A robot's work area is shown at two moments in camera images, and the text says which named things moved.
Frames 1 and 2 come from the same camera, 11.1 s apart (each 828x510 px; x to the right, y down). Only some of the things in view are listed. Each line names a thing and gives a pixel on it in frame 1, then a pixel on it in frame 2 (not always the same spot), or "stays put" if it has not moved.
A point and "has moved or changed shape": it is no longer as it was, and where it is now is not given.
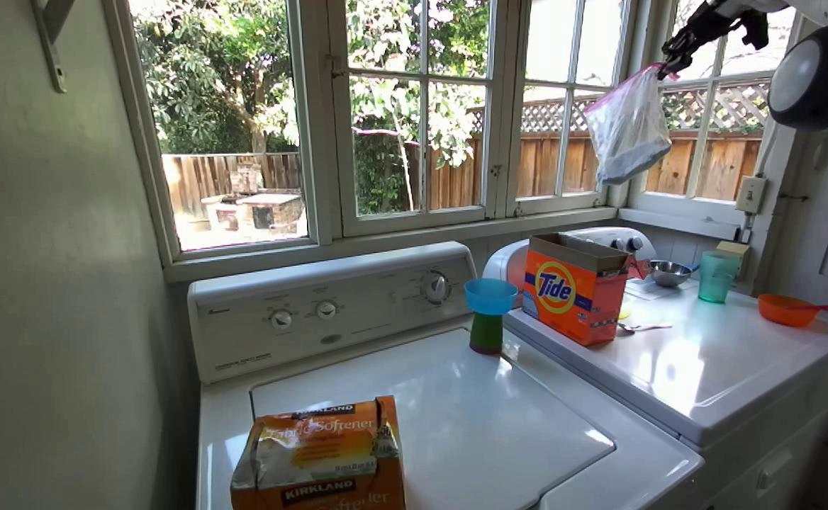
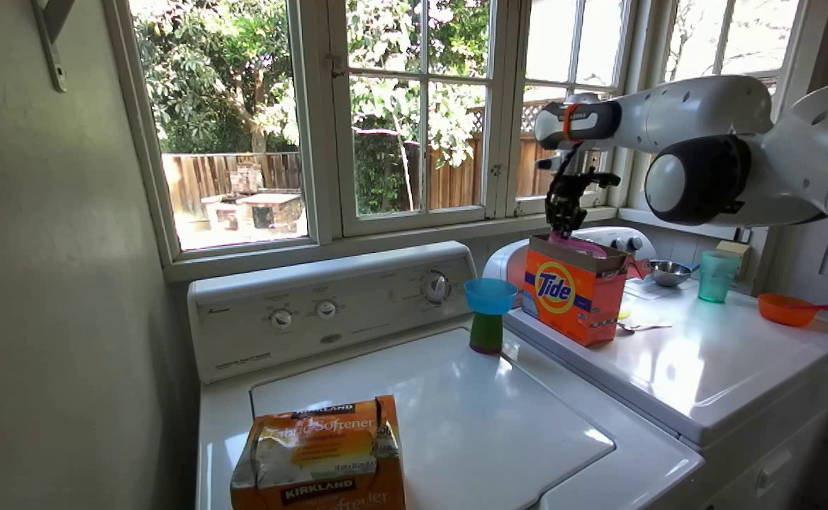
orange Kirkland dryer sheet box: [341, 458] stays put
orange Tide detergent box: [571, 285] stays put
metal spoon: [629, 332] stays put
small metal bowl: [669, 272] stays put
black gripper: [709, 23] → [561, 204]
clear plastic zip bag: [629, 126] has moved or changed shape
